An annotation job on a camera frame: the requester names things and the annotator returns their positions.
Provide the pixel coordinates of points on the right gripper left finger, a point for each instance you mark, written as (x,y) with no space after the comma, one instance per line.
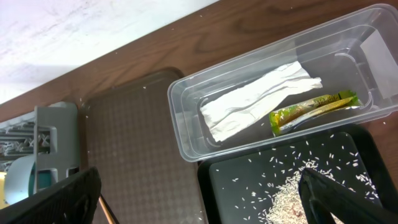
(72,200)

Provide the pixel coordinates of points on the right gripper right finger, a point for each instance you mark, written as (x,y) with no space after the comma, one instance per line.
(323,199)

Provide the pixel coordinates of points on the wooden chopstick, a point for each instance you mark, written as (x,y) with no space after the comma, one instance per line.
(107,213)

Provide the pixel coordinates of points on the pile of rice waste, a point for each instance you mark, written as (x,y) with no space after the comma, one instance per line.
(264,187)

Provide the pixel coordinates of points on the light blue bowl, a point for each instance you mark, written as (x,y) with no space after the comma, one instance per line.
(21,179)

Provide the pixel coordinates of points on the green snack wrapper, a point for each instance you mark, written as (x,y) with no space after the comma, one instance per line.
(286,119)

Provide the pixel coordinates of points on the white paper napkin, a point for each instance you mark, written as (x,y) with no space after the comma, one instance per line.
(239,109)

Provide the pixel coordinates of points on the yellow round plate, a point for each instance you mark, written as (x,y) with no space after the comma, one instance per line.
(3,203)

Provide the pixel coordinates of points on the black rectangular tray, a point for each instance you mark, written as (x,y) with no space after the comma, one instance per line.
(211,173)

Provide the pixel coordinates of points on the grey plastic dish rack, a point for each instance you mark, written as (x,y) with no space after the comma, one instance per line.
(61,121)

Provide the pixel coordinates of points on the dark brown serving tray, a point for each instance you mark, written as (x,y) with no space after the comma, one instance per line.
(129,137)

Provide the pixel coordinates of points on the clear plastic bin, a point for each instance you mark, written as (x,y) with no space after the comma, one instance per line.
(356,52)

